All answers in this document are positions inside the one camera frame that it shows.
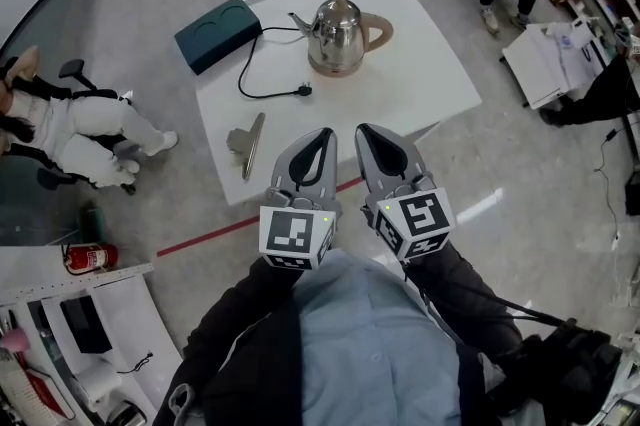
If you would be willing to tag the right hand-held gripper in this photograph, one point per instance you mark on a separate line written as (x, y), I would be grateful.
(425, 219)

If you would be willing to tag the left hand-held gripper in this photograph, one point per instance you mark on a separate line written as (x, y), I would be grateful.
(290, 234)

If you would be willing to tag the person's right forearm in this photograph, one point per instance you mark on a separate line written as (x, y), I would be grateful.
(460, 289)

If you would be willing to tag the person's left forearm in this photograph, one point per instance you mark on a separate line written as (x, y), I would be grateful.
(240, 309)

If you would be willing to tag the large metal clip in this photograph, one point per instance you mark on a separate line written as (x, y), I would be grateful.
(250, 146)

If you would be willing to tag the white table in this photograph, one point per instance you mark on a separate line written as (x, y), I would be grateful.
(400, 84)

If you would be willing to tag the red floor tape line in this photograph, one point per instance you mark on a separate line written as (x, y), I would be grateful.
(210, 236)

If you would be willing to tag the dark teal flat box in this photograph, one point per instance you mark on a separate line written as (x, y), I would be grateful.
(215, 39)

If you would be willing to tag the white low cabinet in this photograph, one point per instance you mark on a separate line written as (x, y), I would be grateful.
(540, 69)

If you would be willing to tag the person's blue shirt torso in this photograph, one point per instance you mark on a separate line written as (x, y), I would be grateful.
(370, 344)

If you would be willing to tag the red fire extinguisher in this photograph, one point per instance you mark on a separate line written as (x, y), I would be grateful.
(90, 258)

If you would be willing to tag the black floor unit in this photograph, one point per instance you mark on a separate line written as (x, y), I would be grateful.
(634, 191)

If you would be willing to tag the black office chair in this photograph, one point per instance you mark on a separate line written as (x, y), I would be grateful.
(75, 69)

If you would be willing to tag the black rectangular box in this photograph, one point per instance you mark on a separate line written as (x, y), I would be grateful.
(85, 324)

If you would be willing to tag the black bag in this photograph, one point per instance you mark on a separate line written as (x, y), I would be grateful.
(560, 374)

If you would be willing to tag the white paper roll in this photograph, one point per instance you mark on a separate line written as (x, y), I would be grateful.
(100, 381)

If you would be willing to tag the pink round object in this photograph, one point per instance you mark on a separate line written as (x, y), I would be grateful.
(14, 343)

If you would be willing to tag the red carton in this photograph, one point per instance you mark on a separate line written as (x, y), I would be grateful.
(45, 394)

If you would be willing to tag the white perforated basket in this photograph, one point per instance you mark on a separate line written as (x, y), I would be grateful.
(20, 399)

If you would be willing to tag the white perforated shelf rail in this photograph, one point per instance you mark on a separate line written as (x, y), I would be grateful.
(75, 281)

